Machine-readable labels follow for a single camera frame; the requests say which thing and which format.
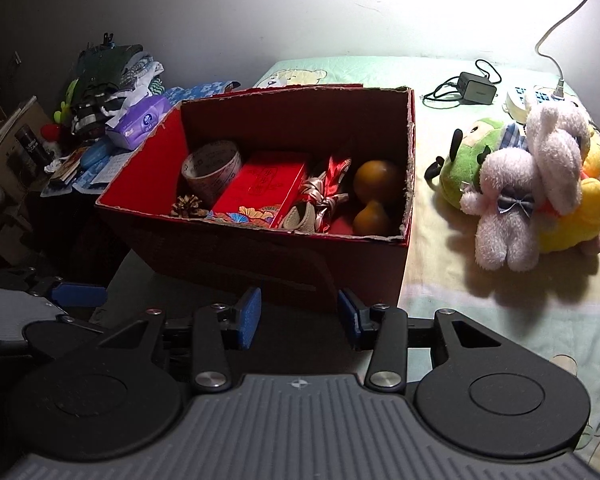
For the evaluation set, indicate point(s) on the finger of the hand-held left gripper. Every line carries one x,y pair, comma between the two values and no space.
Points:
80,324
77,294

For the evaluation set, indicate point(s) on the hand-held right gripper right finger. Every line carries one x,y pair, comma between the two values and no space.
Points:
349,320

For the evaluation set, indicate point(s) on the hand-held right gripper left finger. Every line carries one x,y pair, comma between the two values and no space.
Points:
248,322

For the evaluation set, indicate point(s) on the red cardboard box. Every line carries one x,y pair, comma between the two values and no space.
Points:
230,265

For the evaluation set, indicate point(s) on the brown pine cone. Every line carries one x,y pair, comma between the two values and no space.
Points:
187,206

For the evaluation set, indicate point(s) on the red gift box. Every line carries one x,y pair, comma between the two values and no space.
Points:
260,185

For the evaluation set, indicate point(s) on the brown gourd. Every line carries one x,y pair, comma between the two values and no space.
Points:
377,177

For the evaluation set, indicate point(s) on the printed tape roll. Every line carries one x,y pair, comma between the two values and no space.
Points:
215,180

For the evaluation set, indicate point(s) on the small stack of books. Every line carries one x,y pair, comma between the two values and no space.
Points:
67,167

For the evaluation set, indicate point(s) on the white calendar paper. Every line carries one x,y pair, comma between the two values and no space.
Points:
107,167

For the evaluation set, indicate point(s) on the pale bear print sheet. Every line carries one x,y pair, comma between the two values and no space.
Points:
480,310

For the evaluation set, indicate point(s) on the blue oval case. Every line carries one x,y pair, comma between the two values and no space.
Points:
95,152

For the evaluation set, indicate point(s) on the brown cardboard box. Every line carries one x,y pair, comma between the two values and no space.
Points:
5,155

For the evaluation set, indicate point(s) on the black cylinder bottle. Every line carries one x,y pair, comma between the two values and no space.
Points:
27,142

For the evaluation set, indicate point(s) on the red round toy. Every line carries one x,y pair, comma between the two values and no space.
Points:
52,132

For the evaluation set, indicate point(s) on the white rabbit plush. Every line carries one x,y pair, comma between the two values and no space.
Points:
505,230

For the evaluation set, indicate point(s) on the purple tissue pack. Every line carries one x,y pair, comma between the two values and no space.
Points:
140,122

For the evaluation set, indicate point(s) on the small green toy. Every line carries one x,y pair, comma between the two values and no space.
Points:
62,110

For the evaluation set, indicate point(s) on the green plush toy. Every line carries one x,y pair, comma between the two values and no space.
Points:
465,165

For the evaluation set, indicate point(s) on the pile of clothes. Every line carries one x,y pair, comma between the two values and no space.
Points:
105,67

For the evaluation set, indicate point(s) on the yellow duck plush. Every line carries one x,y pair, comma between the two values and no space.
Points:
575,225

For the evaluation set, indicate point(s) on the black charger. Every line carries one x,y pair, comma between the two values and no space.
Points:
475,89

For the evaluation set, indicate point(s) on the white power strip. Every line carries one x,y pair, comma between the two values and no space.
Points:
517,100

